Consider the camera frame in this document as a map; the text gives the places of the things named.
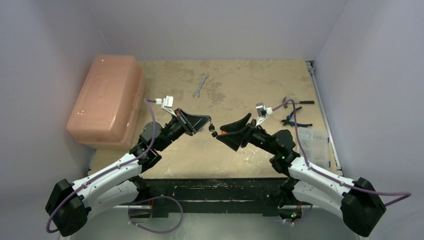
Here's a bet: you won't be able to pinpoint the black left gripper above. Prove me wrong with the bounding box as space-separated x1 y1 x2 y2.
156 108 210 152

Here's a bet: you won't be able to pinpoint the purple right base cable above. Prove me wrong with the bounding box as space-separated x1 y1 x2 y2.
281 204 314 226

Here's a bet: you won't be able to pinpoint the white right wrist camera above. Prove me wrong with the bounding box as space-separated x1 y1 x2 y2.
255 102 273 127

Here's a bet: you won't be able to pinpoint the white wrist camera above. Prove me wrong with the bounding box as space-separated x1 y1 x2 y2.
255 102 273 127
154 95 177 117

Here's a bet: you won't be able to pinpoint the black key bunch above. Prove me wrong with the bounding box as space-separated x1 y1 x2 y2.
208 121 218 138

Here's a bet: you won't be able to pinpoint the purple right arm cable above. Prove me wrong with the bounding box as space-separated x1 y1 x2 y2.
271 98 412 208

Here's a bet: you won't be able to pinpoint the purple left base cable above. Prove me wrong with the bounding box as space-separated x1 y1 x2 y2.
127 195 184 234

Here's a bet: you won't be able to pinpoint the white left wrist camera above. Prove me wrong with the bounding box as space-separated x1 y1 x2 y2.
154 95 177 117

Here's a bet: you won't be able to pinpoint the blue-handled pliers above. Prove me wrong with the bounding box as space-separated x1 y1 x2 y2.
280 106 313 128

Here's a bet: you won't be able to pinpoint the silver open-end wrench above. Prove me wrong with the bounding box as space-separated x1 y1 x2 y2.
192 74 209 98

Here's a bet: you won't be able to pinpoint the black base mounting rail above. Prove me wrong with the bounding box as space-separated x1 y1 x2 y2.
124 177 298 218

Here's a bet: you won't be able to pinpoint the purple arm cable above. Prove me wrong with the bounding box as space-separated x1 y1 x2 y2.
45 98 163 234
271 98 412 208

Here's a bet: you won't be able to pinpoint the clear plastic screw organizer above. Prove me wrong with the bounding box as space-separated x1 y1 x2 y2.
298 127 331 170

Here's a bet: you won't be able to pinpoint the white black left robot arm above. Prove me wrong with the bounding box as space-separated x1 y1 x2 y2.
45 108 212 237

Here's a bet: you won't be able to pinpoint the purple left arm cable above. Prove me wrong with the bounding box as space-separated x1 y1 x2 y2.
45 98 163 234

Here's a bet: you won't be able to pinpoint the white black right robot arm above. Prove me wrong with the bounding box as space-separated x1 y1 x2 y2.
212 113 387 237

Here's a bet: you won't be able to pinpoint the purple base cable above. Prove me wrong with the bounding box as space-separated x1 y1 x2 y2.
281 204 314 226
127 195 184 234

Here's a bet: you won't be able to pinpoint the small black-handled hammer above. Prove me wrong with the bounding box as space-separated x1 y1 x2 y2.
282 97 315 109

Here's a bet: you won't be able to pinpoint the pink translucent plastic box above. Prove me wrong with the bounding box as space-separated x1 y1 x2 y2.
66 54 146 150

